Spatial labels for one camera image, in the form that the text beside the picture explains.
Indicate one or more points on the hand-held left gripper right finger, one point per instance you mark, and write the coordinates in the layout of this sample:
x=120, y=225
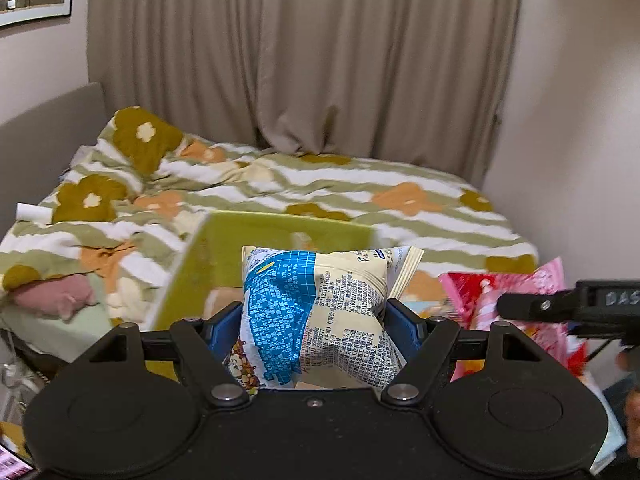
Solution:
x=400, y=327

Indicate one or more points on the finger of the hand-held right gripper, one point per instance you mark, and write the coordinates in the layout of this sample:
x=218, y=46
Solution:
x=530, y=305

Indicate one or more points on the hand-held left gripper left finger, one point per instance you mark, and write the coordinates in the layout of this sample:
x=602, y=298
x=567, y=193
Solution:
x=231, y=330

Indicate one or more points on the cream and blue snack packet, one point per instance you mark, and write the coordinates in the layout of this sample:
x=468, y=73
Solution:
x=320, y=310

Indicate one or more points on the yellow-green bear print box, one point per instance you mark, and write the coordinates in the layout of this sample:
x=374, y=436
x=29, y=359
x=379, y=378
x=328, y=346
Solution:
x=280, y=240

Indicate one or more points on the person's right hand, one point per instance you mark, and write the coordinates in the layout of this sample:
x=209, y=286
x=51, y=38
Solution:
x=634, y=425

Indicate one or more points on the pink and red snack packet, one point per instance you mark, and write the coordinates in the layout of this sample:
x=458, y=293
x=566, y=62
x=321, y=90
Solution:
x=480, y=285

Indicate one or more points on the striped floral blanket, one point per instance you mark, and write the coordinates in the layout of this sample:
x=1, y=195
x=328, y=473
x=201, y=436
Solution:
x=350, y=185

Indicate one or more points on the light green bed sheet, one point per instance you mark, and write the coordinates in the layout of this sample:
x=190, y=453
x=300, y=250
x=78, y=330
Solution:
x=75, y=330

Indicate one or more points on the pink plush toy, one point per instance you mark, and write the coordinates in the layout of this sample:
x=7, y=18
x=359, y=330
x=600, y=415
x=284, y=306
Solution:
x=55, y=292

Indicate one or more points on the white paper roll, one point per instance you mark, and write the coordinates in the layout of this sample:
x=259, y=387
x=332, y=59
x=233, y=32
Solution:
x=32, y=211

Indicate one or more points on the smartphone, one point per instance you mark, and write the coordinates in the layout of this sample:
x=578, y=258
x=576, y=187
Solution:
x=12, y=460

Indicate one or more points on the grey bed headboard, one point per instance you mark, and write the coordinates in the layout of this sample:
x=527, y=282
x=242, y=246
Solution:
x=45, y=130

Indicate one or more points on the beige curtain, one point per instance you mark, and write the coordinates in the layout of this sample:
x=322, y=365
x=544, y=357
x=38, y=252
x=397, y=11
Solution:
x=300, y=60

